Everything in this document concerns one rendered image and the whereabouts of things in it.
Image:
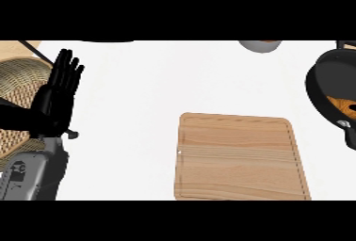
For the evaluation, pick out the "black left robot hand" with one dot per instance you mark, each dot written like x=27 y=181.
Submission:
x=55 y=94

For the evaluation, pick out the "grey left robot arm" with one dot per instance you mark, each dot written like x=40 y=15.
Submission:
x=28 y=174

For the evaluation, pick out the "wooden cutting board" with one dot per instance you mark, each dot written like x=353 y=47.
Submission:
x=241 y=157

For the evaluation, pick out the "black pot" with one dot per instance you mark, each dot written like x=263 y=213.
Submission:
x=331 y=81

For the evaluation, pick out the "orange brown croissant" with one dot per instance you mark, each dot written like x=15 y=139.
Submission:
x=341 y=106

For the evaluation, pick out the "woven wicker basket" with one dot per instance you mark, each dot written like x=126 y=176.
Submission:
x=21 y=80

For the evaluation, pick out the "thin dark rod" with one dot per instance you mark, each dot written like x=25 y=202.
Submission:
x=36 y=52

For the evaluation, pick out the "pale wooden panel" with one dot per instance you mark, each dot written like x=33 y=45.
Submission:
x=12 y=49

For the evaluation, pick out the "grey bowl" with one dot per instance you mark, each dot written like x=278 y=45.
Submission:
x=260 y=45

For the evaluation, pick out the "black framed object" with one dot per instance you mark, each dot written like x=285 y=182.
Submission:
x=346 y=44

